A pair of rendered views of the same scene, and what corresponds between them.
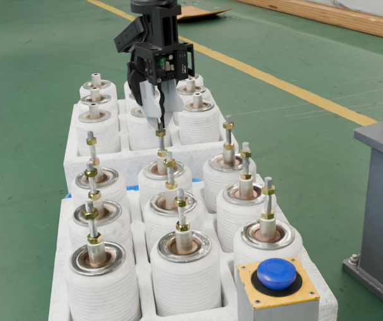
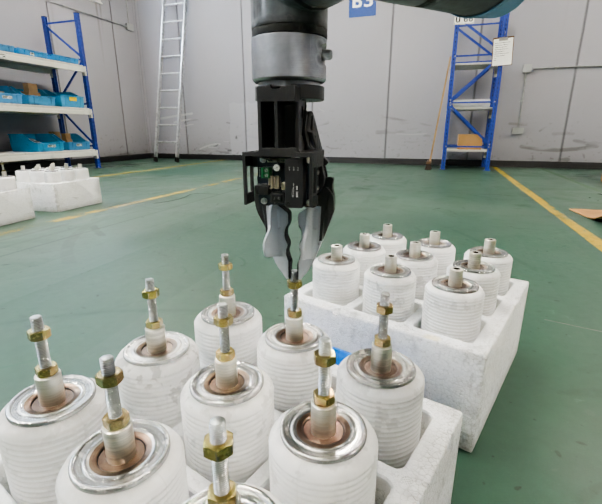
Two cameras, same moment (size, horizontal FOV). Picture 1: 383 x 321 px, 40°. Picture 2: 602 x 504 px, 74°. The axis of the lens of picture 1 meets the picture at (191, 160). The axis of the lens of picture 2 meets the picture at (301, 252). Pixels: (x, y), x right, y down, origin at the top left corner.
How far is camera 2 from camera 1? 0.60 m
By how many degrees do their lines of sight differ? 41
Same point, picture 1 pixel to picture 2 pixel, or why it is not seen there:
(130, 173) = (342, 333)
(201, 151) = (430, 344)
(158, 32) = (261, 125)
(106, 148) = (331, 296)
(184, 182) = (295, 364)
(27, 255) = not seen: hidden behind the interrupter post
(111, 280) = (10, 437)
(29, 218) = not seen: hidden behind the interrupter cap
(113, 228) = (139, 375)
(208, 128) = (452, 318)
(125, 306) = (34, 485)
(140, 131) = (369, 290)
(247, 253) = not seen: outside the picture
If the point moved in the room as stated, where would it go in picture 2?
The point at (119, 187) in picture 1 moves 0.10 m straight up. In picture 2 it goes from (233, 333) to (229, 262)
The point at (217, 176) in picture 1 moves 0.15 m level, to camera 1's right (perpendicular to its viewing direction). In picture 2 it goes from (341, 378) to (484, 451)
